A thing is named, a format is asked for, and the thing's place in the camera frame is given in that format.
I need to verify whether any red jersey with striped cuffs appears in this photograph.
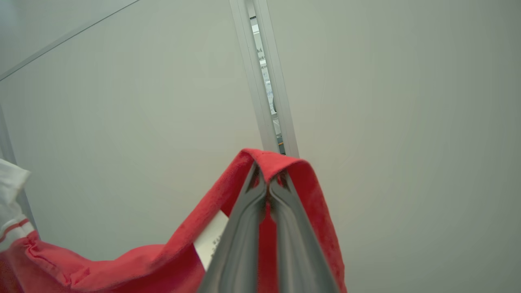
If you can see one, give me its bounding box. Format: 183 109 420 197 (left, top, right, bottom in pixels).
0 149 347 293

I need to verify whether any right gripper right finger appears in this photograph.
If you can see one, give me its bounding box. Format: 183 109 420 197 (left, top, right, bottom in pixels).
267 169 340 293

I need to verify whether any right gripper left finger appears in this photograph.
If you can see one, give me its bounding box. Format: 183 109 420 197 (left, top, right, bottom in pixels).
198 161 269 293

